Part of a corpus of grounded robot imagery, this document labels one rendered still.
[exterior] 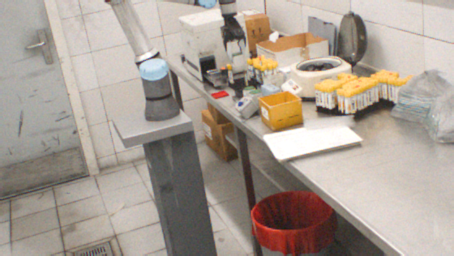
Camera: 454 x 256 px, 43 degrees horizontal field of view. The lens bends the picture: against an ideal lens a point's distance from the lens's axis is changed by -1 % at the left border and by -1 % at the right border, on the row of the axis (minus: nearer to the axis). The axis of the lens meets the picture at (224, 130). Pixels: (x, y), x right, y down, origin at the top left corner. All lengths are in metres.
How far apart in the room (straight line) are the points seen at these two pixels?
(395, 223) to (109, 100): 2.97
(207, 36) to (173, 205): 0.89
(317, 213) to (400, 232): 1.12
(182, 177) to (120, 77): 1.85
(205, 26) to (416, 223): 1.66
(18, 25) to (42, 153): 0.90
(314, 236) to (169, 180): 0.64
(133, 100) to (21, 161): 0.89
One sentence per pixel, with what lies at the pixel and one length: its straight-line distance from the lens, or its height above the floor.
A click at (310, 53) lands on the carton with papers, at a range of 2.85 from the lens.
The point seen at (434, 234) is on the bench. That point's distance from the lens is 1.59.
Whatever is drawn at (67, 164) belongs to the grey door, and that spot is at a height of 0.14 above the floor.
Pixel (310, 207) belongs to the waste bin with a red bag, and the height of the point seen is 0.38.
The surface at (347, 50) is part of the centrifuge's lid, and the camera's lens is 2.72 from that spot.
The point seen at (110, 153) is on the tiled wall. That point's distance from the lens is 4.41.
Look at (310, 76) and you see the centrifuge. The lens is 2.48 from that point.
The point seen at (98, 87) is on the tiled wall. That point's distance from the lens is 4.24.
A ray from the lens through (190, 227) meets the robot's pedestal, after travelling 2.63.
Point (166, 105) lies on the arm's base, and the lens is 2.43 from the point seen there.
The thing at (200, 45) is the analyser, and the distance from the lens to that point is 2.94.
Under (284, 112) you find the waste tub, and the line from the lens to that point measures 2.25.
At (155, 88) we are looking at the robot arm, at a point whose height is 1.05.
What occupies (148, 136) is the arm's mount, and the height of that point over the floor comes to 0.90.
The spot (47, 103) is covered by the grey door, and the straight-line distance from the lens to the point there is 4.18.
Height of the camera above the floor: 1.75
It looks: 22 degrees down
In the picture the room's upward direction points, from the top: 9 degrees counter-clockwise
